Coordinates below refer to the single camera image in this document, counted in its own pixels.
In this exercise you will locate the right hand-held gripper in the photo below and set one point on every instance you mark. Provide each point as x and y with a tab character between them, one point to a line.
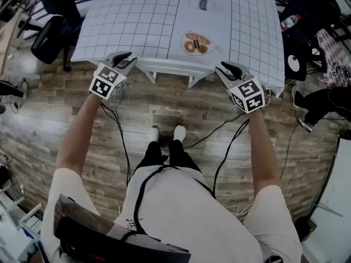
248	94

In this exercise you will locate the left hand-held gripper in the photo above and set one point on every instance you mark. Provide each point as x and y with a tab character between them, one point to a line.
107	82

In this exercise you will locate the white chair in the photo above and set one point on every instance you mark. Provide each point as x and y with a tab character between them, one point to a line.
175	66

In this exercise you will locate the person's left forearm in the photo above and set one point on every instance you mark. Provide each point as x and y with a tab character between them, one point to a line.
79	136

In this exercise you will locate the person's right forearm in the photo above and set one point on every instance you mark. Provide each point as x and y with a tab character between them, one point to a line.
263	152

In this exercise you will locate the white table with grid cloth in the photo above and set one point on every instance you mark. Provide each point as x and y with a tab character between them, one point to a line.
277	91

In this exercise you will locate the black office chair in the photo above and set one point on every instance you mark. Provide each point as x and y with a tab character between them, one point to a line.
52	37
312	10

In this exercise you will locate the white grid tablecloth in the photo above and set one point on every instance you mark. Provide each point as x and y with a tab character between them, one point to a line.
131	18

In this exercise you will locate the clear bag of bread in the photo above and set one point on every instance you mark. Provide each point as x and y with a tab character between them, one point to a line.
196	44

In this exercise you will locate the white round disc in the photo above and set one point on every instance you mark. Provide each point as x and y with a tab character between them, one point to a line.
294	63

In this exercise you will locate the clear bottle with dark label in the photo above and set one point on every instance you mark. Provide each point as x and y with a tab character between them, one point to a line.
204	5

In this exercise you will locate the person's left white shoe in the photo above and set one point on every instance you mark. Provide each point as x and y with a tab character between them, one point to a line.
153	133

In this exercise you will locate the person's white shoe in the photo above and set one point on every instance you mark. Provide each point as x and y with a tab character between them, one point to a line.
153	133
179	133

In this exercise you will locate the person's right white shoe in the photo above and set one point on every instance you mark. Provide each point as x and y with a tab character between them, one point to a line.
179	133

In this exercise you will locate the water bottle with red label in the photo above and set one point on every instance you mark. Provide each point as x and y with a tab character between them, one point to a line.
290	22

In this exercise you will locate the person's black trousers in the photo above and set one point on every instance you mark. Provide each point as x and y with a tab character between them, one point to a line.
178	153

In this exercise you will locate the purple patterned cloth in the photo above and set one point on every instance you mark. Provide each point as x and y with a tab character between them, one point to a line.
336	53

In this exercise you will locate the small black box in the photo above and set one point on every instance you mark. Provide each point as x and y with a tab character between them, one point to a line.
345	134

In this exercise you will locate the person's white shirt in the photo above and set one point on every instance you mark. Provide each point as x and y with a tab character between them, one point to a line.
186	218

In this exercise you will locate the white panel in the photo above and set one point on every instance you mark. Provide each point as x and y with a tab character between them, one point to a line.
334	201

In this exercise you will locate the black box with yellow edge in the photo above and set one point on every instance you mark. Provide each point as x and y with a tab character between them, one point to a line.
307	227

